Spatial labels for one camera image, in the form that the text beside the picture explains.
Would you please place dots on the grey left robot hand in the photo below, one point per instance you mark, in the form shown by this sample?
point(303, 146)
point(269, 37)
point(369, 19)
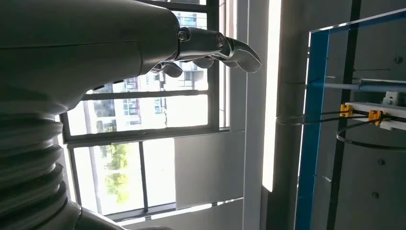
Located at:
point(79, 47)

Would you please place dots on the blue-edged clear panel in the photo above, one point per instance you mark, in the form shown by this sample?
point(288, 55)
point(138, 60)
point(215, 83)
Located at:
point(312, 127)

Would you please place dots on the grey tube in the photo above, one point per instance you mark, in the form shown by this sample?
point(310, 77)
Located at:
point(342, 86)

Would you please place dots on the black upright post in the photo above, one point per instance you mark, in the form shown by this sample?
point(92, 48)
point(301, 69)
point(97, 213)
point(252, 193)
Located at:
point(347, 63)

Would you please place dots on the white bracket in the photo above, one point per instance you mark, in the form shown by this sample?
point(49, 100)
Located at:
point(390, 98)

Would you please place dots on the white rail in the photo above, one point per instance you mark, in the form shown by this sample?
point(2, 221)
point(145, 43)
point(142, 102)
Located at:
point(393, 110)

